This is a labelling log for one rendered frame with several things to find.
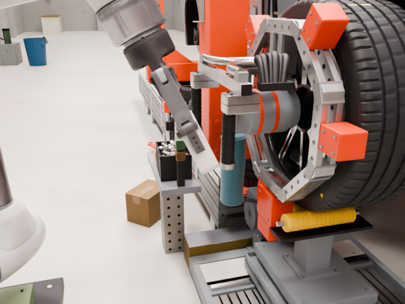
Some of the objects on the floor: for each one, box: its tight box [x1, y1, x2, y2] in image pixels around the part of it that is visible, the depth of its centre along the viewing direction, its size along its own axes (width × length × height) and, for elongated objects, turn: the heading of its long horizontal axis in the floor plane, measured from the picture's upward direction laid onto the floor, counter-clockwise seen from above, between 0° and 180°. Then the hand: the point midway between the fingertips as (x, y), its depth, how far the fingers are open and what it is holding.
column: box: [160, 192, 184, 254], centre depth 191 cm, size 10×10×42 cm
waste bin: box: [22, 36, 49, 66], centre depth 799 cm, size 49×45×58 cm
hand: (202, 151), depth 64 cm, fingers open, 13 cm apart
